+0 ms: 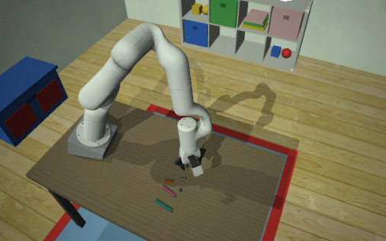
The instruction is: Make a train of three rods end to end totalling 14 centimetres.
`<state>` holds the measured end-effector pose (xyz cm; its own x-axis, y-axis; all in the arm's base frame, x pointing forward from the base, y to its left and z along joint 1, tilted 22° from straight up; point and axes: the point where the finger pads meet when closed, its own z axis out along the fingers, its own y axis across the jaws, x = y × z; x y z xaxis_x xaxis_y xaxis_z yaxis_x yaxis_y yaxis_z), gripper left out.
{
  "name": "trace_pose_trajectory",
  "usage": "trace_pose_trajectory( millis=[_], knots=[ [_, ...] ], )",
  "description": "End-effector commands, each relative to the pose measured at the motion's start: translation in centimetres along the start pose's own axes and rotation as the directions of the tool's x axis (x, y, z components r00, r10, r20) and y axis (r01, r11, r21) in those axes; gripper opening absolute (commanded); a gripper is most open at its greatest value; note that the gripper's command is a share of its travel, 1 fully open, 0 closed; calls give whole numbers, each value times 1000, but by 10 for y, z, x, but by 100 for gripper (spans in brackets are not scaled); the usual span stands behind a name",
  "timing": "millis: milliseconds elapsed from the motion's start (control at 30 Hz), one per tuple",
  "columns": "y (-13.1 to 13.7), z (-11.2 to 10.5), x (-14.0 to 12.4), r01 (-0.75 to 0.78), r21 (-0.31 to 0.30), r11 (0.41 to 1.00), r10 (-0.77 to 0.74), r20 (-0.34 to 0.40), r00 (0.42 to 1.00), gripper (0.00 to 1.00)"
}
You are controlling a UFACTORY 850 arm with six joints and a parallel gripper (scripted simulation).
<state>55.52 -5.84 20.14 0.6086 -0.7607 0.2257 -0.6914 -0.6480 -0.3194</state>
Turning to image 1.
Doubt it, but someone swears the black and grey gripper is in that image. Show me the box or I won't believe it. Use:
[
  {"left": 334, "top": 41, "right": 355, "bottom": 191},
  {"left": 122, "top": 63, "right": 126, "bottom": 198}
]
[{"left": 174, "top": 146, "right": 206, "bottom": 171}]

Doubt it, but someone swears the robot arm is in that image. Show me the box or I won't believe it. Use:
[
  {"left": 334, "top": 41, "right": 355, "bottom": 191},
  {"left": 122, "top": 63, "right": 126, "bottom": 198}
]
[{"left": 76, "top": 23, "right": 213, "bottom": 152}]

